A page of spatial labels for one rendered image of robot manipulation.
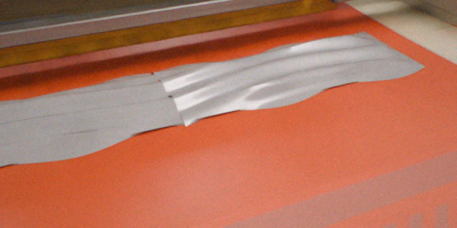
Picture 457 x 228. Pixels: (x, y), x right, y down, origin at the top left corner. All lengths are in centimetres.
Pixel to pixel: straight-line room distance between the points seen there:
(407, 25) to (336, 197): 23
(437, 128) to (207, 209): 15
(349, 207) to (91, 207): 12
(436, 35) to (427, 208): 21
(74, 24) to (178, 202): 15
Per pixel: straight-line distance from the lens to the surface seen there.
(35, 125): 30
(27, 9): 34
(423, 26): 45
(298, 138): 28
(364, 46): 38
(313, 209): 24
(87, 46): 37
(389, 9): 48
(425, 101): 33
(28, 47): 36
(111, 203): 24
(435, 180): 27
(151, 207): 24
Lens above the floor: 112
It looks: 31 degrees down
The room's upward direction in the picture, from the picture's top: straight up
